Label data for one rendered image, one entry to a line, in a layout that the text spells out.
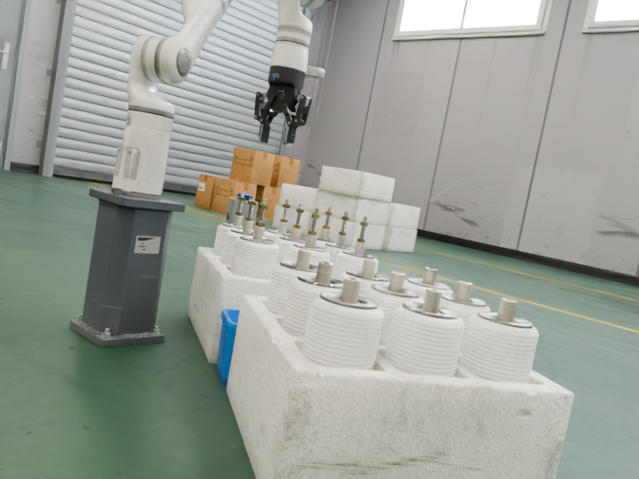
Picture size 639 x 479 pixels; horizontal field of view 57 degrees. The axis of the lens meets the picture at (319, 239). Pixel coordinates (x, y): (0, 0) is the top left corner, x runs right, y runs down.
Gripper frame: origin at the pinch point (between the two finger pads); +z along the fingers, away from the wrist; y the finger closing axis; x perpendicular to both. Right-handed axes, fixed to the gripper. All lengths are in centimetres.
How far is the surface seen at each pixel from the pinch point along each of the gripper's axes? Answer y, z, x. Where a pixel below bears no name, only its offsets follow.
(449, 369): 56, 28, -21
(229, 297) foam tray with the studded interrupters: 3.3, 33.4, -9.1
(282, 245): -2.8, 23.4, 11.6
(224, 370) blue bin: 12.2, 44.3, -16.4
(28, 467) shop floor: 21, 47, -57
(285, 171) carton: -280, 1, 329
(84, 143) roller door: -484, 10, 245
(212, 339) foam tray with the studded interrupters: 2.0, 42.3, -10.6
